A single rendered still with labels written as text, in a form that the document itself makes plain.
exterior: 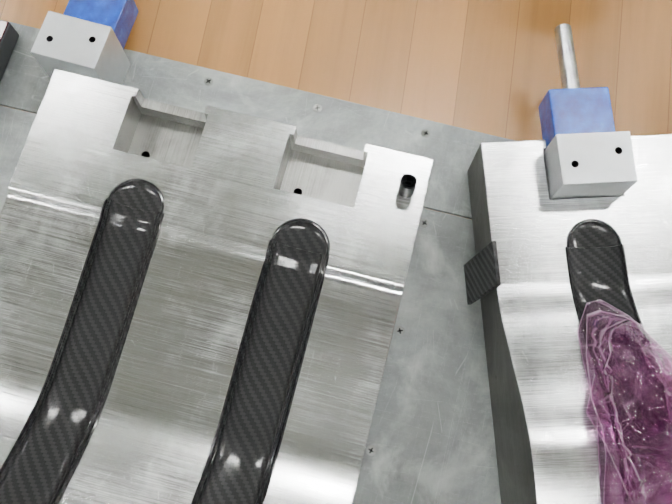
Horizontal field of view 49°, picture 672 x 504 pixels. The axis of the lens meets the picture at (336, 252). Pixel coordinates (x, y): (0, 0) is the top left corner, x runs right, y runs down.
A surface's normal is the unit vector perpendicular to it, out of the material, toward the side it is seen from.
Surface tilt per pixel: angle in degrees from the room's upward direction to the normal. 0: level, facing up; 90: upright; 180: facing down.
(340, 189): 0
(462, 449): 0
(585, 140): 0
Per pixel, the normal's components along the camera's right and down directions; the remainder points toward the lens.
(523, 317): -0.01, -0.59
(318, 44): 0.00, -0.25
